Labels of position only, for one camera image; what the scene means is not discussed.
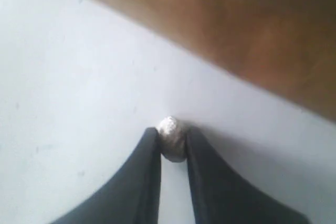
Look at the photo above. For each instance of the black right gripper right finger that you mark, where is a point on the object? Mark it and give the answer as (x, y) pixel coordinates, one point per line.
(220, 195)

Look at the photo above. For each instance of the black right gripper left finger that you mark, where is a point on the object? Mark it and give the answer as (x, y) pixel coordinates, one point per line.
(132, 195)

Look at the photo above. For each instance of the white paper ball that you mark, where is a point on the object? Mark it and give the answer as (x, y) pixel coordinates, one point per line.
(172, 139)

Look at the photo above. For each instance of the brown paper shopping bag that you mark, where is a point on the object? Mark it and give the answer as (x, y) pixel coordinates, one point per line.
(284, 46)

